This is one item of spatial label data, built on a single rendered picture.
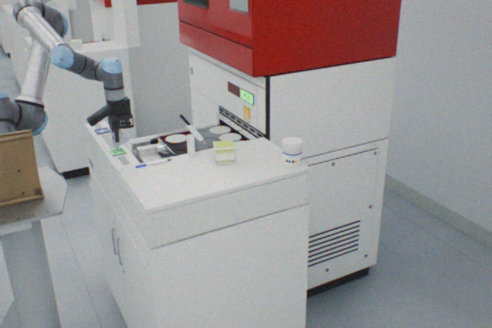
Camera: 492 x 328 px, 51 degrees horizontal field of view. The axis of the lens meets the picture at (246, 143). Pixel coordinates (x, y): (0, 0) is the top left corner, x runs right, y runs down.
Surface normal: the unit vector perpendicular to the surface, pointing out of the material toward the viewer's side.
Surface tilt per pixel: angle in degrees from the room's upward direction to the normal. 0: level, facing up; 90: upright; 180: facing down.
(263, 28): 90
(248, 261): 90
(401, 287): 0
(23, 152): 90
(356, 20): 90
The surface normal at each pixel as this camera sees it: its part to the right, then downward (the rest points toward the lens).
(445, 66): -0.88, 0.19
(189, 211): 0.47, 0.33
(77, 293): -0.01, -0.92
